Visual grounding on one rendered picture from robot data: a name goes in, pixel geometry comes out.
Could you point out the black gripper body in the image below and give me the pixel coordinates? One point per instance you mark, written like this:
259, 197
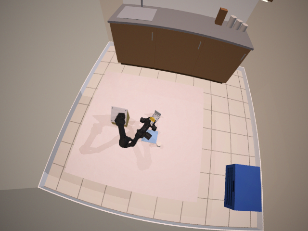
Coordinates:
153, 127

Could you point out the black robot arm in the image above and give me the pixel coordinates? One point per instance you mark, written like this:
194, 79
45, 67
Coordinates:
124, 140

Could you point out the light blue flat mat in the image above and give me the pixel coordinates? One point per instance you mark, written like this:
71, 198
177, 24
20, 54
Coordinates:
153, 139

